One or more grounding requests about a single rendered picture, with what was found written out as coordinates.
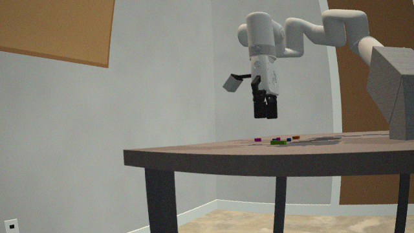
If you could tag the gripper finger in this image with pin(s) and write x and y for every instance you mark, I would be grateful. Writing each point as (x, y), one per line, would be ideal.
(260, 106)
(272, 110)

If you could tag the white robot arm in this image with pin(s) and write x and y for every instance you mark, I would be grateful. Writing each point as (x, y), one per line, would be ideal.
(262, 32)

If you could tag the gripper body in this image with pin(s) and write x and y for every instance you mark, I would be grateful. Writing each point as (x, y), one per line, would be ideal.
(265, 66)

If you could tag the lime green rectangular bar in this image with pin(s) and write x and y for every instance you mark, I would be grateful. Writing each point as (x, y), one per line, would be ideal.
(278, 142)

